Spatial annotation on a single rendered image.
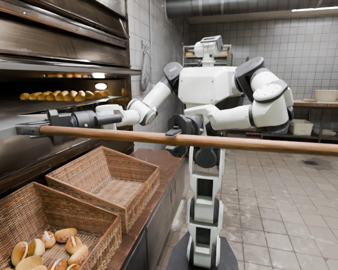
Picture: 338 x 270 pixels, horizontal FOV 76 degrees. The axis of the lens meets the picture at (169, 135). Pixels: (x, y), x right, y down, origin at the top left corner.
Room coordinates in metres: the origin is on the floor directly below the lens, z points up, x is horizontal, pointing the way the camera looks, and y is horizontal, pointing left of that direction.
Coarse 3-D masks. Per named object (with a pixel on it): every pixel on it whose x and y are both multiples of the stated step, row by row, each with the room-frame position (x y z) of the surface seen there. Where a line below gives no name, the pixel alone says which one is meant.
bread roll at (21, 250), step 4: (20, 244) 0.78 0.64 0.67; (24, 244) 0.78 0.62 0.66; (28, 244) 0.80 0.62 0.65; (16, 248) 0.77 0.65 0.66; (20, 248) 0.77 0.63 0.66; (24, 248) 0.77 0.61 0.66; (28, 248) 0.78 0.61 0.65; (12, 252) 0.75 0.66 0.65; (16, 252) 0.75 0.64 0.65; (20, 252) 0.75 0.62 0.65; (24, 252) 0.76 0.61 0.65; (28, 252) 0.77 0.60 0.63; (12, 256) 0.74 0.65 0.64; (16, 256) 0.74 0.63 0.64; (20, 256) 0.74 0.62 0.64; (24, 256) 0.75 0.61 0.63; (12, 260) 0.73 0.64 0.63; (16, 260) 0.73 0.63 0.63; (20, 260) 0.74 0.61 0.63; (12, 264) 0.73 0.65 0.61; (16, 264) 0.73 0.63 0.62
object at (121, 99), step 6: (126, 96) 2.15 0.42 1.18; (90, 102) 1.63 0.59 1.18; (96, 102) 1.63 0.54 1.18; (102, 102) 1.72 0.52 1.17; (108, 102) 1.80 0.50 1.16; (114, 102) 1.90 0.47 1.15; (60, 108) 1.31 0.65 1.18; (66, 108) 1.32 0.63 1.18; (72, 108) 1.37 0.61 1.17; (78, 108) 1.43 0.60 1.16; (84, 108) 1.49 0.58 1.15; (90, 108) 1.55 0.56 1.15; (24, 114) 1.09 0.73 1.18; (30, 114) 1.09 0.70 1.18; (36, 114) 1.11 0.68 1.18
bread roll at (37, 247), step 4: (36, 240) 0.82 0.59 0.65; (40, 240) 0.83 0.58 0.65; (32, 244) 0.81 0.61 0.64; (36, 244) 0.80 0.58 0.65; (40, 244) 0.80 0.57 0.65; (32, 248) 0.79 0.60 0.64; (36, 248) 0.78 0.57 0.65; (40, 248) 0.79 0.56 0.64; (44, 248) 0.81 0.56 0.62; (32, 252) 0.77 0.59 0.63; (36, 252) 0.77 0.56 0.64; (40, 252) 0.78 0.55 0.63; (40, 256) 0.77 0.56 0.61
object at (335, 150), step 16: (48, 128) 0.66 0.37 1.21; (64, 128) 0.65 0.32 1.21; (80, 128) 0.64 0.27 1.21; (176, 144) 0.56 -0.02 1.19; (192, 144) 0.54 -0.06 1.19; (208, 144) 0.53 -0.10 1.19; (224, 144) 0.52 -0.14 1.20; (240, 144) 0.51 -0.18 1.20; (256, 144) 0.51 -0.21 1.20; (272, 144) 0.50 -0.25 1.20; (288, 144) 0.49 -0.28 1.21; (304, 144) 0.49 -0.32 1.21; (320, 144) 0.48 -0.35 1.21
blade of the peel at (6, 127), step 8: (0, 120) 0.91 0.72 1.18; (8, 120) 0.91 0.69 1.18; (16, 120) 0.92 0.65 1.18; (24, 120) 0.92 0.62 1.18; (32, 120) 0.92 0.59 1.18; (40, 120) 0.92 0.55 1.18; (0, 128) 0.76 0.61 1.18; (8, 128) 0.66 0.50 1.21; (0, 136) 0.63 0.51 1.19; (8, 136) 0.65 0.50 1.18
